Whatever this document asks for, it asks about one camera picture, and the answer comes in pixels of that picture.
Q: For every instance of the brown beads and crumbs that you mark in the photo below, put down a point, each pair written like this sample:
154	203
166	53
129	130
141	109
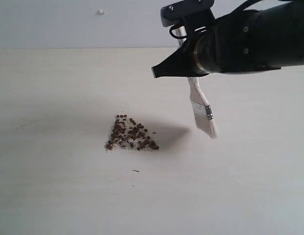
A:
128	134

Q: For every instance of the wooden paint brush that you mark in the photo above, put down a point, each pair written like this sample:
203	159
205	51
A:
203	115

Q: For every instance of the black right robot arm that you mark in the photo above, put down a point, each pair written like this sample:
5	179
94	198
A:
241	42

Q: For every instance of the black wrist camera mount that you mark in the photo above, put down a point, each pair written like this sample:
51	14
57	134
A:
187	18

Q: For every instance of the white wall hook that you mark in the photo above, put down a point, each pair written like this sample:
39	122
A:
100	12

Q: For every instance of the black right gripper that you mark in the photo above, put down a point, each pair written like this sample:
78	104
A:
180	64

